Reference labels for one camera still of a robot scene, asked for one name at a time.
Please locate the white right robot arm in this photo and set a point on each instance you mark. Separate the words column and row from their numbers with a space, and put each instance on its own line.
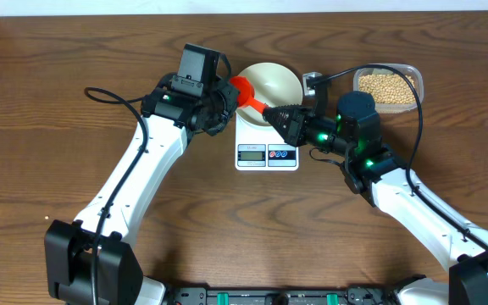
column 372, row 170

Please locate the white digital kitchen scale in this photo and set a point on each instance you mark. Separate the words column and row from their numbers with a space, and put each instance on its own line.
column 260, row 148

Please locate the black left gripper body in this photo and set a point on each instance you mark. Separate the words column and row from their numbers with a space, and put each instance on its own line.
column 218, row 103

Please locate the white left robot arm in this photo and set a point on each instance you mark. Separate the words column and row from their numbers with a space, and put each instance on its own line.
column 91, row 259

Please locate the clear plastic soybean container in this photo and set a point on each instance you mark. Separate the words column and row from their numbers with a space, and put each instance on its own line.
column 389, row 91

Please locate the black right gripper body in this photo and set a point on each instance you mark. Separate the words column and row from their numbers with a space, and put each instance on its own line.
column 322, row 131

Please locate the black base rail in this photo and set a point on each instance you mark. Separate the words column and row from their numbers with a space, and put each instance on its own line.
column 354, row 295

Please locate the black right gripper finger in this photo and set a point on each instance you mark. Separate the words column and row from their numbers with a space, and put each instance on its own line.
column 270, row 112
column 291, row 130

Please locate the red plastic measuring scoop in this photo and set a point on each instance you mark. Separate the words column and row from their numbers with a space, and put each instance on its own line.
column 246, row 97

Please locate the cream ceramic bowl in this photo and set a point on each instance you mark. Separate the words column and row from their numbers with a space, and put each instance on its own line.
column 275, row 85

